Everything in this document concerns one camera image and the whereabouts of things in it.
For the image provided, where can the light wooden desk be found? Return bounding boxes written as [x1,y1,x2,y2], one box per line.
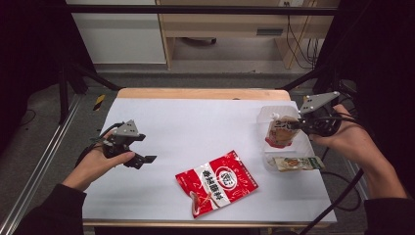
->
[156,0,341,71]

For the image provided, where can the wooden table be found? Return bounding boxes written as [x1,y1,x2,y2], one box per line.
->
[81,87,331,229]

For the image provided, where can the person's right hand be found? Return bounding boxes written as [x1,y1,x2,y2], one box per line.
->
[309,103,377,168]

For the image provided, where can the clear plastic container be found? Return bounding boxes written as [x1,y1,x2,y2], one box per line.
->
[255,105,316,174]

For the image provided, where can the spouted sauce pouch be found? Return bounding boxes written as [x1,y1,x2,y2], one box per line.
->
[264,112,301,150]

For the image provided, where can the person's left hand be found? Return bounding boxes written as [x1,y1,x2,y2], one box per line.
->
[62,130,137,193]

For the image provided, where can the green and cream food pouch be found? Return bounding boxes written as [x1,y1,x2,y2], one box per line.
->
[273,156,326,173]

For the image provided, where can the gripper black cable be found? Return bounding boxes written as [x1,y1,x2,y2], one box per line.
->
[74,120,126,168]
[298,111,370,235]

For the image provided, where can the red and white seasoning packet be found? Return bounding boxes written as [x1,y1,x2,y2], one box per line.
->
[175,150,259,219]

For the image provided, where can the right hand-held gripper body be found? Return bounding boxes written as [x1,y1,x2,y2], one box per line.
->
[298,91,344,138]

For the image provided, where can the black hanging cables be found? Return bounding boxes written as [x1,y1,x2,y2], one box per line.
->
[285,14,322,70]

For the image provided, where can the black horizontal frame bar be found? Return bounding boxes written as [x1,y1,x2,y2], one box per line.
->
[63,4,339,17]

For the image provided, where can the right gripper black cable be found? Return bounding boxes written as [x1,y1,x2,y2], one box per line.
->
[298,111,370,235]

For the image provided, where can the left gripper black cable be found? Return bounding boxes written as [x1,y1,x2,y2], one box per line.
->
[74,120,126,168]

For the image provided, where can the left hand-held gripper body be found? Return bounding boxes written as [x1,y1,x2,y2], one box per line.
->
[96,118,147,161]

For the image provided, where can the black frame strut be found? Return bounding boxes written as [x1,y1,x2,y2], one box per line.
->
[277,63,344,128]
[58,63,122,125]

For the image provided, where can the white cabinet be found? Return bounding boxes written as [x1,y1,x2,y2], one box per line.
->
[65,0,167,66]

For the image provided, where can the black curtain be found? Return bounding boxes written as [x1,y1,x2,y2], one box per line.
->
[314,0,415,201]
[0,0,96,155]

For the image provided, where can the black floor cables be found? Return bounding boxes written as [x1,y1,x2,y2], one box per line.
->
[321,146,363,212]

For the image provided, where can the white paper sheet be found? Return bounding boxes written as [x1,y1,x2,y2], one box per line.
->
[81,97,338,224]

